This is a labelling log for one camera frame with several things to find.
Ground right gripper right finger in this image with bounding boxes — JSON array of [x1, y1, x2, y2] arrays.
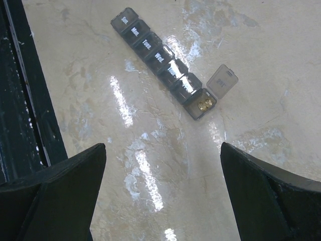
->
[[220, 142, 320, 240]]

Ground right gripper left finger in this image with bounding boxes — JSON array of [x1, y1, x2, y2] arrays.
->
[[1, 143, 106, 240]]

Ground grey weekly pill organizer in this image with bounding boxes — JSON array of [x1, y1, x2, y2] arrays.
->
[[110, 7, 238, 120]]

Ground gold pills in organizer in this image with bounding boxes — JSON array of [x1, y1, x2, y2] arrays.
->
[[198, 98, 213, 112]]

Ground black base frame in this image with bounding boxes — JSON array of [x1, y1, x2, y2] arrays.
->
[[1, 1, 67, 184]]

